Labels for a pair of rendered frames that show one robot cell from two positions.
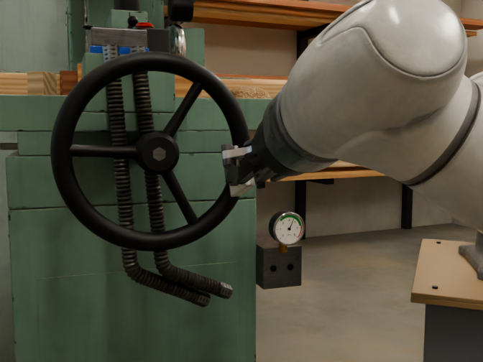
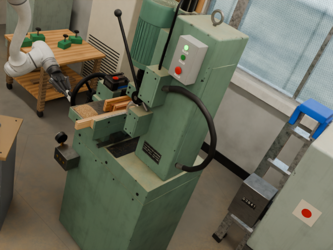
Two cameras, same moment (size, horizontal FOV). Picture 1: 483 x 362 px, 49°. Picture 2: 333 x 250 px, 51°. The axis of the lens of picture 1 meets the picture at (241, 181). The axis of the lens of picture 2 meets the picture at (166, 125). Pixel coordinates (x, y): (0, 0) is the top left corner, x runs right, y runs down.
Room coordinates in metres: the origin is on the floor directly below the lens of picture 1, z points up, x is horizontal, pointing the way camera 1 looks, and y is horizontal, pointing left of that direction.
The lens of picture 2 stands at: (2.45, -0.56, 1.90)
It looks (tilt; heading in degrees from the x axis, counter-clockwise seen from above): 32 degrees down; 143
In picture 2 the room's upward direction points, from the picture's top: 20 degrees clockwise
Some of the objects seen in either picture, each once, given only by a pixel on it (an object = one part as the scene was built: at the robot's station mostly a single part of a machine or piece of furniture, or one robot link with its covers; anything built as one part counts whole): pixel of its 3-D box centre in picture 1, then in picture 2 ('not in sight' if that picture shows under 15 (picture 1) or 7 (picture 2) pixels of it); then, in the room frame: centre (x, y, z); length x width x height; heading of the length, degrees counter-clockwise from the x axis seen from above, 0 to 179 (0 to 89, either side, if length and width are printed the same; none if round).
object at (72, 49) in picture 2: not in sight; (54, 66); (-0.46, 0.21, 0.32); 0.66 x 0.57 x 0.64; 113
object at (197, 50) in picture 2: not in sight; (187, 60); (1.44, 0.20, 1.40); 0.10 x 0.06 x 0.16; 18
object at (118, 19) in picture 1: (126, 38); (139, 95); (1.11, 0.24, 1.03); 0.14 x 0.07 x 0.09; 18
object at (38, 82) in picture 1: (42, 84); not in sight; (0.91, 0.34, 0.92); 0.04 x 0.03 x 0.04; 163
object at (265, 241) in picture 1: (272, 259); (66, 156); (1.04, -0.06, 0.58); 0.12 x 0.08 x 0.08; 18
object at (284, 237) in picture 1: (285, 232); (61, 139); (0.97, -0.08, 0.65); 0.06 x 0.04 x 0.08; 108
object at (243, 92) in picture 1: (245, 93); (87, 110); (1.08, -0.01, 0.91); 0.12 x 0.09 x 0.03; 18
